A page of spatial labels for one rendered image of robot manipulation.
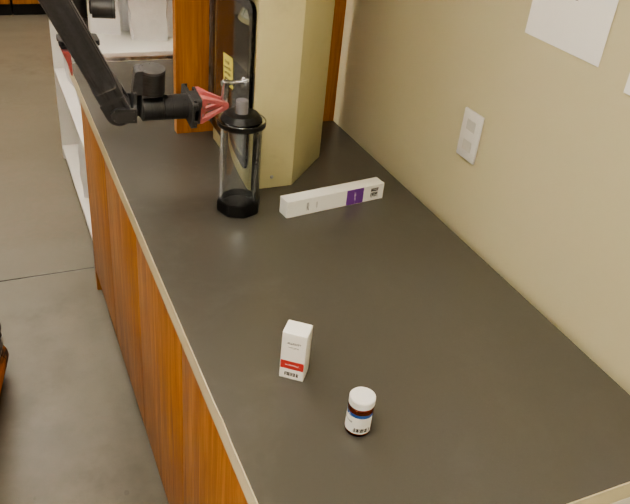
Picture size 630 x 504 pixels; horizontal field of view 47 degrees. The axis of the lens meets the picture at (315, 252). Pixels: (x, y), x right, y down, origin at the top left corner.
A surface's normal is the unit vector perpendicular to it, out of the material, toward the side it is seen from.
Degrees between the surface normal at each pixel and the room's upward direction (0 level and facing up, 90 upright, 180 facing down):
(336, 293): 0
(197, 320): 0
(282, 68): 90
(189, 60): 90
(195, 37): 90
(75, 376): 0
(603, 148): 90
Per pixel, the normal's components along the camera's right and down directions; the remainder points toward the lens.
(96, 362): 0.09, -0.84
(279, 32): 0.40, 0.52
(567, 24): -0.91, 0.15
